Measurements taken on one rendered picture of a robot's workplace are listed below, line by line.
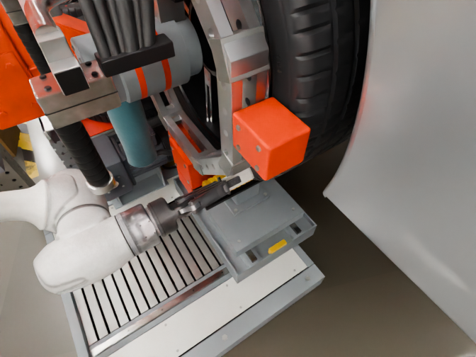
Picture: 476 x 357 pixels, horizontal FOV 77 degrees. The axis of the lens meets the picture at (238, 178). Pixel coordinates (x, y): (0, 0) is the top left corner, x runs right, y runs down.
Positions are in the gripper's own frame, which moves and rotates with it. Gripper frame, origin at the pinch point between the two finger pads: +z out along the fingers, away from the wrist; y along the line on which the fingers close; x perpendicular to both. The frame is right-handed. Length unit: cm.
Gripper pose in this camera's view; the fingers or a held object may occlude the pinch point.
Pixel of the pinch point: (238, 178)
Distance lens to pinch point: 67.1
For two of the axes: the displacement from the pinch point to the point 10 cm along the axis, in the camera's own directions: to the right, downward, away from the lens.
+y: 3.9, 0.2, -9.2
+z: 8.4, -4.3, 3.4
